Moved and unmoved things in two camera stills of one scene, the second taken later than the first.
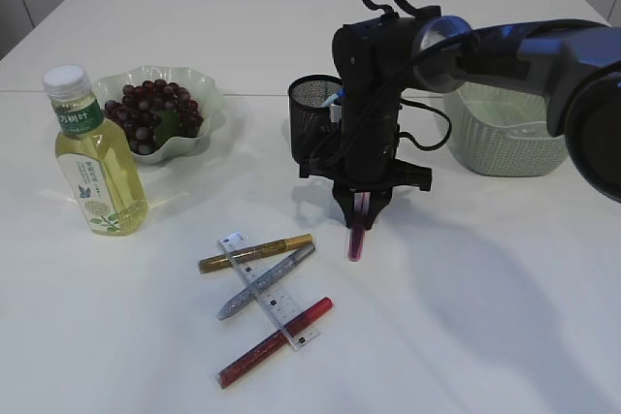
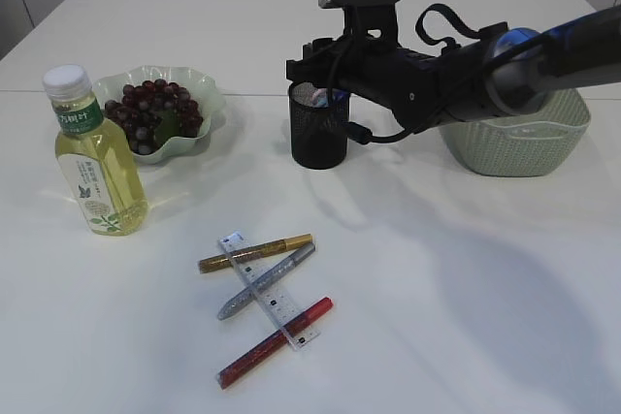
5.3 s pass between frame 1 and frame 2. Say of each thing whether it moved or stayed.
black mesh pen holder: stayed
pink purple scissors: moved
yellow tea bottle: stayed
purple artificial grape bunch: stayed
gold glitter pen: stayed
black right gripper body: moved
